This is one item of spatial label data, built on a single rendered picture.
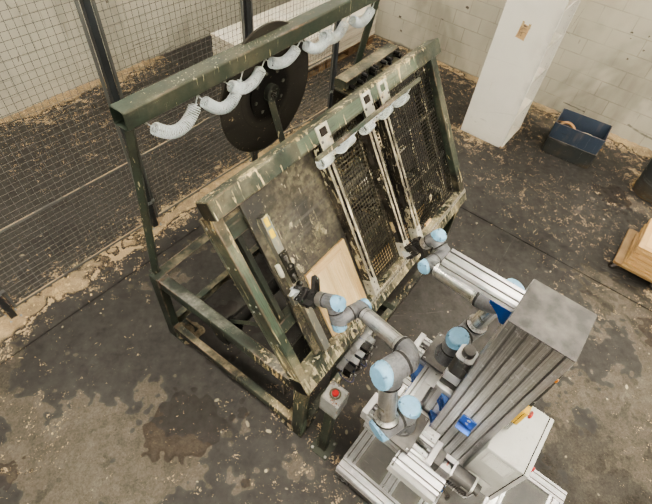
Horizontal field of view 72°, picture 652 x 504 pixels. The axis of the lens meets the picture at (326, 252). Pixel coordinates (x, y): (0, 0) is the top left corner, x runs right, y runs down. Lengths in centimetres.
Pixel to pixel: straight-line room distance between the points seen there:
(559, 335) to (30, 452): 335
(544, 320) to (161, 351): 293
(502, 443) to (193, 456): 208
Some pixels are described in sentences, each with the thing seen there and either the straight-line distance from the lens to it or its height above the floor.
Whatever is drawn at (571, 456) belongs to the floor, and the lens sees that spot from 405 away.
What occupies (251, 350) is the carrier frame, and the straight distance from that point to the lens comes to 289.
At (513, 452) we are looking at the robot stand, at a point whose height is 123.
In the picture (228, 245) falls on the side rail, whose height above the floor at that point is 173.
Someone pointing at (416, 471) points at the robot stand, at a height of 96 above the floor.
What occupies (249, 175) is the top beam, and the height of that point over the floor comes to 196.
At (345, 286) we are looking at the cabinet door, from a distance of 283.
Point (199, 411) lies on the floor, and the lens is 363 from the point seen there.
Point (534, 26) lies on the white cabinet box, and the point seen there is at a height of 144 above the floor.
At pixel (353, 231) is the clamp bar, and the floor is 136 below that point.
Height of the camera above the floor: 335
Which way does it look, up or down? 50 degrees down
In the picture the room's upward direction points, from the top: 7 degrees clockwise
